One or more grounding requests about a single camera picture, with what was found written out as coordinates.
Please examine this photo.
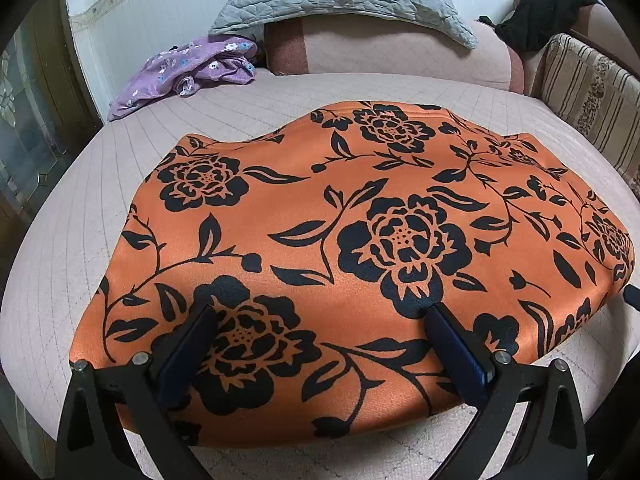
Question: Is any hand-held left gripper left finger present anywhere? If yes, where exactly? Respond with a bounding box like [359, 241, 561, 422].
[54, 304, 221, 480]

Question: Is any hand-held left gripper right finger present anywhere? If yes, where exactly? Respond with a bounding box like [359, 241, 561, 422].
[424, 303, 588, 480]

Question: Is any orange black floral garment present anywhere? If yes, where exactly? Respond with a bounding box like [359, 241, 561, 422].
[67, 101, 632, 448]

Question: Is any pink quilted bed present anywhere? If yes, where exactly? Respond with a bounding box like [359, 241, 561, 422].
[0, 72, 640, 480]

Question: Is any striped beige cushion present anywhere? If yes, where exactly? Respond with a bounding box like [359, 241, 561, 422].
[531, 33, 640, 191]

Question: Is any purple floral garment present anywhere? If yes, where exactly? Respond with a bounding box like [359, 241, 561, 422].
[107, 35, 258, 122]

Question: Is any brown door with patterned glass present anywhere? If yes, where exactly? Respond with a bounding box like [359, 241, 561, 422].
[0, 10, 103, 233]

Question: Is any black cloth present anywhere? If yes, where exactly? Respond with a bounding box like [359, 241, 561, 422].
[495, 0, 598, 52]

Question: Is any pink bolster cushion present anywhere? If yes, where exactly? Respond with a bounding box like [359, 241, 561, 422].
[263, 14, 526, 93]

